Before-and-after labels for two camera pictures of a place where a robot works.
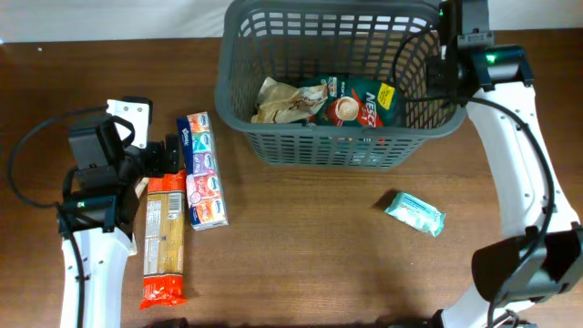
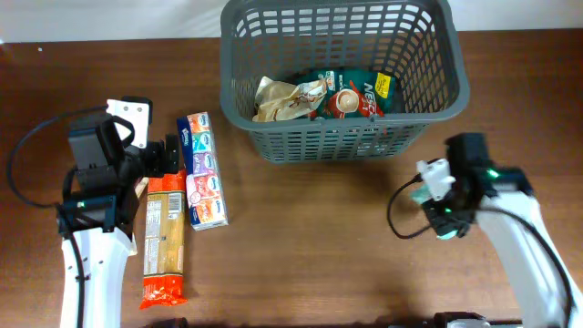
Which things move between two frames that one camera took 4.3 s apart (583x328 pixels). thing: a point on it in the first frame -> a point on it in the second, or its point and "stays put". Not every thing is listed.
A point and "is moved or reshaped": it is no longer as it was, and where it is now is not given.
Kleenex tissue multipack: x=206 y=200 stays put
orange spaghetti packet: x=164 y=230 stays put
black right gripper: x=432 y=84 -> x=439 y=223
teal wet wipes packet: x=416 y=213 -> x=419 y=195
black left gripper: x=158 y=163 stays put
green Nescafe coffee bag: x=359 y=102 is moved or reshaped
